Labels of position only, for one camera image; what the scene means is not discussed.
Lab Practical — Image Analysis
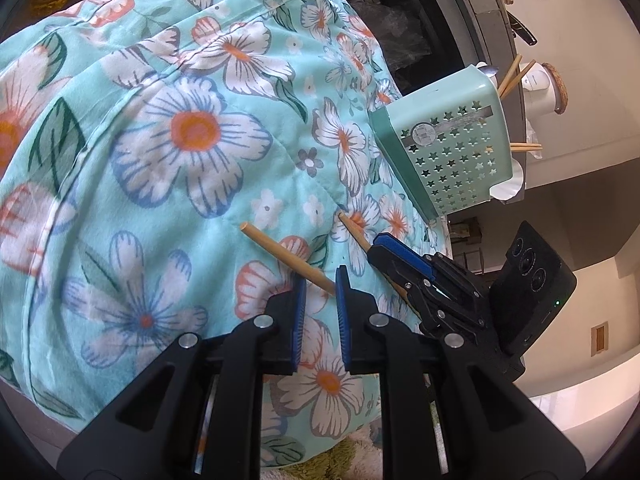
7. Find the white kitchen appliance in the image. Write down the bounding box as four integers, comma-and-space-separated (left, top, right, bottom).
520, 62, 558, 114

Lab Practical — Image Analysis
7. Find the green star-cutout utensil holder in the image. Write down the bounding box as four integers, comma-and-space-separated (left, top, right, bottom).
369, 62, 513, 221

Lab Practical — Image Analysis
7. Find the woven round trivet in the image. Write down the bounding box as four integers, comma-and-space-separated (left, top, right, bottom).
542, 62, 571, 116

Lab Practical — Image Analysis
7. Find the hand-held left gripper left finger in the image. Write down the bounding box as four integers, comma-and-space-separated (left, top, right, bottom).
57, 277, 307, 480

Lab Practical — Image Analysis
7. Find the floral blanket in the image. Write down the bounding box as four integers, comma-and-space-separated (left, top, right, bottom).
0, 0, 451, 466

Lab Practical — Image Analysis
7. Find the white rice paddle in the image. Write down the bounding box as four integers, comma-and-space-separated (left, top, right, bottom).
487, 160, 526, 204

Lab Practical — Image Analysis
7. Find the crumpled clear plastic bag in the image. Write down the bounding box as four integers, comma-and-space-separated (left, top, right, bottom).
350, 0, 433, 73

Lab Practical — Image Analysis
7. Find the black-handled knife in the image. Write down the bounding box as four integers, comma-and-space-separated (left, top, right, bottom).
507, 10, 537, 46

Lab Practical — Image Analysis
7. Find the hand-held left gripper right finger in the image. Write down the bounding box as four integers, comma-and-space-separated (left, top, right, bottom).
336, 266, 586, 480

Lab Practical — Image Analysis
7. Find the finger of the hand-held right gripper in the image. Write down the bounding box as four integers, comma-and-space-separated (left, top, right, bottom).
367, 247, 493, 336
374, 234, 481, 291

